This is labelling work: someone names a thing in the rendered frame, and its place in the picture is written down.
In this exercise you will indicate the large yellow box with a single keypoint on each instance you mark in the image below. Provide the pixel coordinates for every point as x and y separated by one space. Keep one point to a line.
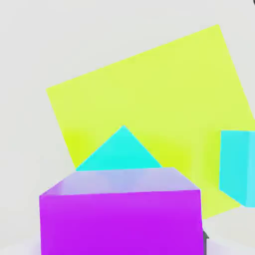
159 95

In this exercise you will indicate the small purple cube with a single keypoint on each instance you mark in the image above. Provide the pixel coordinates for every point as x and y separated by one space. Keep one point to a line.
121 223

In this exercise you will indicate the small cyan cube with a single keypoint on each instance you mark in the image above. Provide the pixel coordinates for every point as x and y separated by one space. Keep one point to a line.
237 165
121 153

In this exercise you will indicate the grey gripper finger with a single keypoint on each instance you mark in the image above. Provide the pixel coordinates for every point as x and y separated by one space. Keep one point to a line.
205 243

